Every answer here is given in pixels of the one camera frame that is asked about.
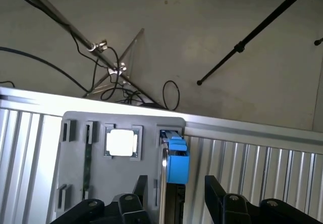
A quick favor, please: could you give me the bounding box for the silver stand brace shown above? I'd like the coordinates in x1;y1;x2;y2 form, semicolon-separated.
83;28;146;98

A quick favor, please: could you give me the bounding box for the black floor cable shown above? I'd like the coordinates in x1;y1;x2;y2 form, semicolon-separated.
0;46;91;95

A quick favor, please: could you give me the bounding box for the black cable loop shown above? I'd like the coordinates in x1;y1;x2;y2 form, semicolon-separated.
162;79;181;110

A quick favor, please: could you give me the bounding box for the black tripod leg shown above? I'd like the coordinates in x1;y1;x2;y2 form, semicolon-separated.
196;0;315;86

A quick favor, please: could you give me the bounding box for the silver CPU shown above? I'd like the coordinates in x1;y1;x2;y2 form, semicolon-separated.
105;129;138;157

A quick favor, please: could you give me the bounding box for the grey plastic parts rack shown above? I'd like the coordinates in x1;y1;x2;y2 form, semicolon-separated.
54;110;187;224

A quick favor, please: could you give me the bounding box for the silver stand pole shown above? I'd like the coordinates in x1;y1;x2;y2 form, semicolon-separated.
10;0;165;108

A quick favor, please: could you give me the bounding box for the thin black tangled cable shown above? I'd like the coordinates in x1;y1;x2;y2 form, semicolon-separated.
74;19;142;103

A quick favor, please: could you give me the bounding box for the green RAM stick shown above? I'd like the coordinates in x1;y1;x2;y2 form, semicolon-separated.
82;125;92;199

